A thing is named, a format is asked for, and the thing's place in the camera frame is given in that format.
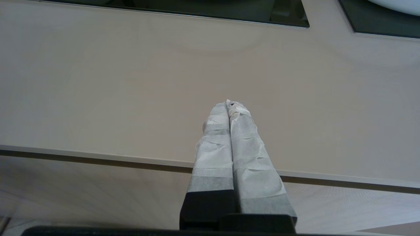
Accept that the long black glass cooktop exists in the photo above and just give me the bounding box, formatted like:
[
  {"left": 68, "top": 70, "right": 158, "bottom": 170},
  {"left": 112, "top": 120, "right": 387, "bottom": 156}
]
[{"left": 41, "top": 0, "right": 310, "bottom": 29}]

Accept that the short black glass cooktop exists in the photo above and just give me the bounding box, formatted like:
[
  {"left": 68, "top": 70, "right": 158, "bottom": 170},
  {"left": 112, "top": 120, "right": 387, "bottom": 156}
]
[{"left": 338, "top": 0, "right": 420, "bottom": 40}]

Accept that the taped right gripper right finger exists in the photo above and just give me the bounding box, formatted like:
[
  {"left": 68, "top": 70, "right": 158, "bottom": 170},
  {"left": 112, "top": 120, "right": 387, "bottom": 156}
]
[{"left": 226, "top": 99, "right": 298, "bottom": 224}]

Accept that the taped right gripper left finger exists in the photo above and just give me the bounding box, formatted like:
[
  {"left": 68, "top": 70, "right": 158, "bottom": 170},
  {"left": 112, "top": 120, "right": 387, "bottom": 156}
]
[{"left": 179, "top": 102, "right": 237, "bottom": 230}]

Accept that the white cooking pot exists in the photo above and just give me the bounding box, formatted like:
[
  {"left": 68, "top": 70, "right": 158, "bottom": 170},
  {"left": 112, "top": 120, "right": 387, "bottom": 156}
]
[{"left": 367, "top": 0, "right": 420, "bottom": 17}]

